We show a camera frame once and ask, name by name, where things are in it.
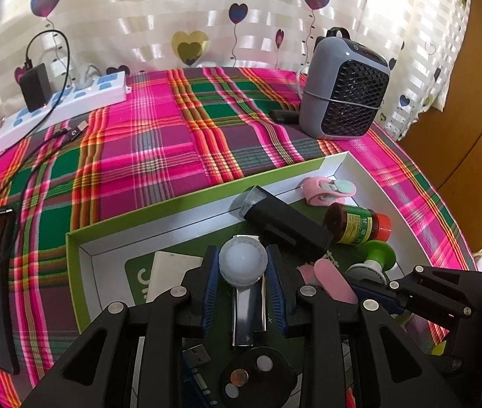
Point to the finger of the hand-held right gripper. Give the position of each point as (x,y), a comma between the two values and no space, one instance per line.
(379,298)

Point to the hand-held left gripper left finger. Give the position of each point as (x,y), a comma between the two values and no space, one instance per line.
(210,293)

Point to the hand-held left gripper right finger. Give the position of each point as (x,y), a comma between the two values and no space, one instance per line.
(275,293)

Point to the silver black flash drive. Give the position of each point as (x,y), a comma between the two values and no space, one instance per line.
(247,310)

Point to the pink white green stamp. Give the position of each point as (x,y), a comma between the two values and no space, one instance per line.
(379,257)

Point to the white charger plug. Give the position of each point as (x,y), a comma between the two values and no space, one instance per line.
(168,272)

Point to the pink oval clip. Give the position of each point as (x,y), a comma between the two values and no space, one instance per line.
(330,280)

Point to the black rectangular flashlight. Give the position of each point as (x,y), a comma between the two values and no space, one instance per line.
(287,225)

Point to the brown bottle red cap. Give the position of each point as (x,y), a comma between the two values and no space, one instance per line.
(351,225)

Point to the green white cardboard box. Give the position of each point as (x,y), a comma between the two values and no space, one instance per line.
(160,229)

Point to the black oval device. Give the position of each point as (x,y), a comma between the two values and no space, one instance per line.
(275,378)

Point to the blue usb tester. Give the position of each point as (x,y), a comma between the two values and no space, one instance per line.
(200,384)

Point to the pink clip with disc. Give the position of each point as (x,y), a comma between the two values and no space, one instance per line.
(315,191)

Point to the plaid tablecloth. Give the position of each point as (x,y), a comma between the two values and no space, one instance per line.
(138,157)

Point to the grey desk heater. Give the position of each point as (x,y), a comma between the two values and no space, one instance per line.
(338,106)

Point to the white blue power strip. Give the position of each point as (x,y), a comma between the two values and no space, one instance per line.
(96,91)

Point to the black power adapter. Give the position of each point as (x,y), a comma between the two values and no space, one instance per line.
(36,89)

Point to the heart print curtain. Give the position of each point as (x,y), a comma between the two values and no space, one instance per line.
(160,0)

